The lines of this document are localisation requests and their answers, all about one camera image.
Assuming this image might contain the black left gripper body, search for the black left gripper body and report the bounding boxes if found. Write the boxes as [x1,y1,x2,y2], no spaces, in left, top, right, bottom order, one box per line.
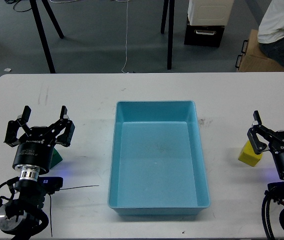
[12,126,56,175]

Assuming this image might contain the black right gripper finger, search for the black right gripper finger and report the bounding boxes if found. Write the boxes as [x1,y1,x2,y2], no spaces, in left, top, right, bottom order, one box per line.
[247,110,272,155]

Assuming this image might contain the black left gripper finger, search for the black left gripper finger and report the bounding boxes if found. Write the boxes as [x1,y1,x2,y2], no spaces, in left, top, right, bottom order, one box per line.
[4,105,31,147]
[48,105,75,147]

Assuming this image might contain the yellow block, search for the yellow block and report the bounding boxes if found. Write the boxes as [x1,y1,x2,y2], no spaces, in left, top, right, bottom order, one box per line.
[238,140,263,167]

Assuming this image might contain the green block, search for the green block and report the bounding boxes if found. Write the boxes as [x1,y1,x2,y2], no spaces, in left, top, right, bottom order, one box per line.
[50,148,63,169]

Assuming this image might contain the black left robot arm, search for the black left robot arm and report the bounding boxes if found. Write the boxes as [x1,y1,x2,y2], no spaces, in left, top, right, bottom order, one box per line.
[0,106,75,240]

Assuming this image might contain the blue plastic box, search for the blue plastic box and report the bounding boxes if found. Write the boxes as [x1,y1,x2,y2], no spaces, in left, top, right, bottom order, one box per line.
[108,100,211,215]

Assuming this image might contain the black storage box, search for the black storage box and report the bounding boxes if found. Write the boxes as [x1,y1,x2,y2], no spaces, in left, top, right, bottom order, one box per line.
[184,23,225,48]

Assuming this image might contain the white storage box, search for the white storage box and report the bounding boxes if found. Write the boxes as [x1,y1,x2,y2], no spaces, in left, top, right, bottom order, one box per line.
[188,0,234,26]

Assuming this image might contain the seated person white shirt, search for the seated person white shirt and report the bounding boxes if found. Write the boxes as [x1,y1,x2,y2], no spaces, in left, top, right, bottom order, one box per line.
[258,0,284,67]

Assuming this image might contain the black tripod legs left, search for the black tripod legs left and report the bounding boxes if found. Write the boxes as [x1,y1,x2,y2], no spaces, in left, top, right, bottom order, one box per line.
[29,0,65,74]

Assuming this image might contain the black tripod legs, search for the black tripod legs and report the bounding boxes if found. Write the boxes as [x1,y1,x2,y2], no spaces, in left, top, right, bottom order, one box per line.
[160,0,175,70]
[29,0,65,74]

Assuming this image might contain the black tripod legs right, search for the black tripod legs right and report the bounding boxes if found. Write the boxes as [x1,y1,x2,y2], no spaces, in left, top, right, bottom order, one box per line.
[160,0,175,70]

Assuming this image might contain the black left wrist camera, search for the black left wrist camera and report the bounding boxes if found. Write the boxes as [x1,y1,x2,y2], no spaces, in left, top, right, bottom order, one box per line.
[37,176,63,195]

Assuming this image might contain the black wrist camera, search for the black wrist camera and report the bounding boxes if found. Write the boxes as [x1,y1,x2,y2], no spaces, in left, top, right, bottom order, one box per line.
[37,176,63,195]
[267,181,284,199]

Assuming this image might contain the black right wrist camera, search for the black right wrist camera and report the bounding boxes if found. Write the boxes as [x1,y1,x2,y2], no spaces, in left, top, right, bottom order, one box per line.
[267,181,284,199]

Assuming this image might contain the thin black wire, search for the thin black wire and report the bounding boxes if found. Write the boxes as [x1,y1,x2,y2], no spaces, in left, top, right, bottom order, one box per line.
[47,184,100,238]

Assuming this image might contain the cardboard box with handles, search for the cardboard box with handles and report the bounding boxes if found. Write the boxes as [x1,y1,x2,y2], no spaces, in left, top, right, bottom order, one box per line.
[235,29,284,72]

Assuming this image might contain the white hanging cable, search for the white hanging cable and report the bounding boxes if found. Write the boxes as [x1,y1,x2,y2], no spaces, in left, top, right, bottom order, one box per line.
[121,0,137,74]

